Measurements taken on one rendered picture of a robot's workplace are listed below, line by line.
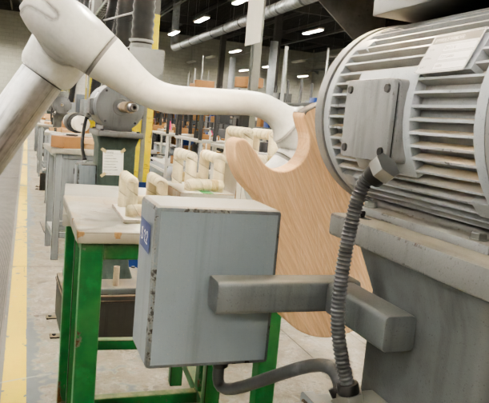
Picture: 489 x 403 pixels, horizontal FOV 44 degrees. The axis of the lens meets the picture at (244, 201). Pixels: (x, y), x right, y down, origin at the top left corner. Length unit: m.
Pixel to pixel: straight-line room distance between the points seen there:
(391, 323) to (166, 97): 0.78
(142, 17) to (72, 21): 1.95
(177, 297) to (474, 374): 0.34
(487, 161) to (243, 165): 0.46
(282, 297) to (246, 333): 0.07
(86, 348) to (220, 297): 0.93
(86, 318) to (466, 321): 1.13
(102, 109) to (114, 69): 2.01
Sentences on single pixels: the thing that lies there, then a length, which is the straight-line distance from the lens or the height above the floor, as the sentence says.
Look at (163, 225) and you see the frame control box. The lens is 0.71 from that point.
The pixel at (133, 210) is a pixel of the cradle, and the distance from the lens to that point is 1.66.
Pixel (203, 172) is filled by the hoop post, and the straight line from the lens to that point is 1.87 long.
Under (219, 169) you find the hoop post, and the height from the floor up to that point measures 1.09.
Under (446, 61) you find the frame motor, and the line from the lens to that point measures 0.62.
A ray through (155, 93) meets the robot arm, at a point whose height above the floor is 1.27.
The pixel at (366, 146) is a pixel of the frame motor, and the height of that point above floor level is 1.21.
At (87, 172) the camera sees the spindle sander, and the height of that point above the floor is 0.89.
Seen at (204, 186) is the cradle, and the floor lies 1.04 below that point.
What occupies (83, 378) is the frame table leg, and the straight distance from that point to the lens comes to 1.63.
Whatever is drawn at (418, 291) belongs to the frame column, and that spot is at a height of 1.07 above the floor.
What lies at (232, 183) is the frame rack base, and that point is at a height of 1.05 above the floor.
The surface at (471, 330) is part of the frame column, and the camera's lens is 0.60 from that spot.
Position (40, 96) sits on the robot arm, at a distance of 1.43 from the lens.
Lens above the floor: 1.22
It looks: 7 degrees down
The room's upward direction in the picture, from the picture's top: 5 degrees clockwise
